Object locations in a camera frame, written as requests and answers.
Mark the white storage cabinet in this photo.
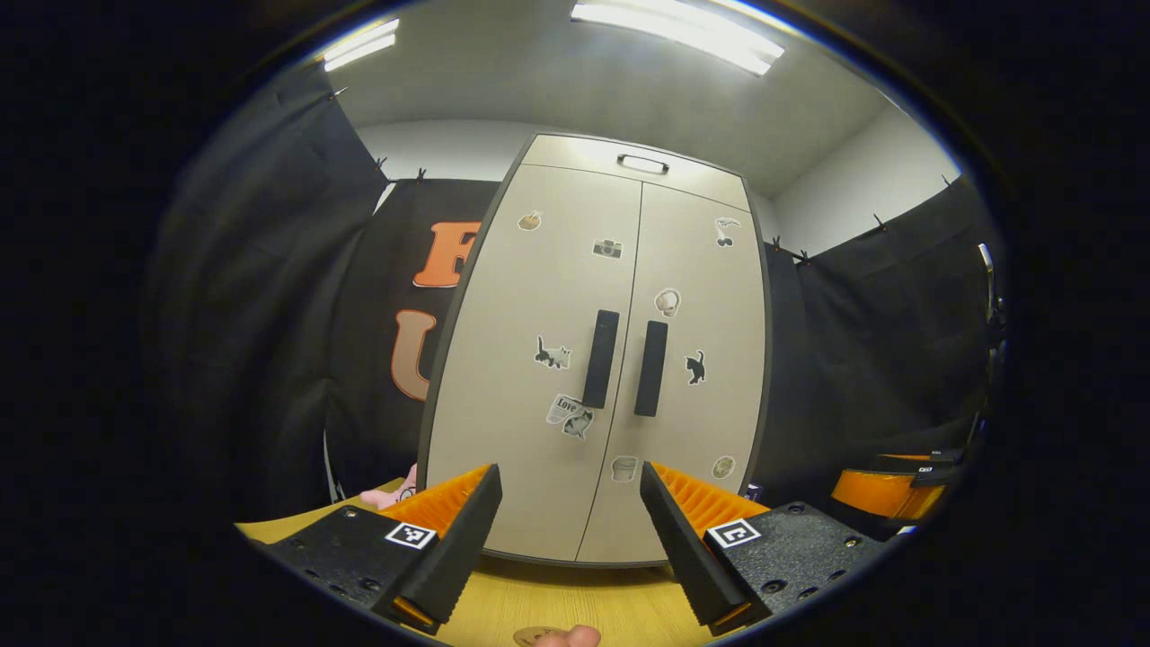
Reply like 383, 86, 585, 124
415, 133, 774, 569

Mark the ceiling light panel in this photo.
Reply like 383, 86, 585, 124
322, 18, 401, 73
571, 0, 787, 77

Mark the pink starfish plush toy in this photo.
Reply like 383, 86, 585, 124
359, 463, 419, 511

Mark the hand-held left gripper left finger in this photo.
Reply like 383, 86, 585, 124
261, 463, 504, 634

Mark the black door handle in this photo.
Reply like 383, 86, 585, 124
633, 320, 670, 418
582, 309, 621, 410

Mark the white cabinet drawer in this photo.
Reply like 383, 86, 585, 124
521, 135, 751, 212

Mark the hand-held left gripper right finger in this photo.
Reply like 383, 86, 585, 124
640, 461, 886, 637

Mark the black backdrop cloth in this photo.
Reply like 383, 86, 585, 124
750, 175, 1003, 522
144, 67, 504, 522

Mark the white cabinet door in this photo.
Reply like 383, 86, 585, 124
422, 164, 644, 563
575, 182, 769, 565

